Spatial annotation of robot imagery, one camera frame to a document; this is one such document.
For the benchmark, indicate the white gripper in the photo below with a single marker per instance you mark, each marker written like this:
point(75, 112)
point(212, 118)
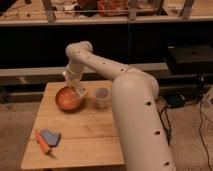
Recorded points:
point(73, 75)

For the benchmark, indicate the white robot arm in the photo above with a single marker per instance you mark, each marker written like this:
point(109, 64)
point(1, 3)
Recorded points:
point(133, 93)

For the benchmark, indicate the orange ceramic bowl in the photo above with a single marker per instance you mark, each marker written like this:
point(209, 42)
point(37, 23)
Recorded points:
point(67, 99)

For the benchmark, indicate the translucent plastic cup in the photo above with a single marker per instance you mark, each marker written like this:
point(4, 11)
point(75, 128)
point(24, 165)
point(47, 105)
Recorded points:
point(102, 96)

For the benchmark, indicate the wooden table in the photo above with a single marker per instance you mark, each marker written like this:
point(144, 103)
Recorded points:
point(88, 136)

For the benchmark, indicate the orange toy carrot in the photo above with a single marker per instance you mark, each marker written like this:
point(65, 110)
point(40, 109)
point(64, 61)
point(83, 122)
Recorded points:
point(46, 149)

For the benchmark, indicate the black box on right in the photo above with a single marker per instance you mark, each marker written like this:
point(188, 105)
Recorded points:
point(190, 59)

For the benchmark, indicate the metal shelf rail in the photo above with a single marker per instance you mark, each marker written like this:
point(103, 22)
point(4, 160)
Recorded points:
point(104, 21)

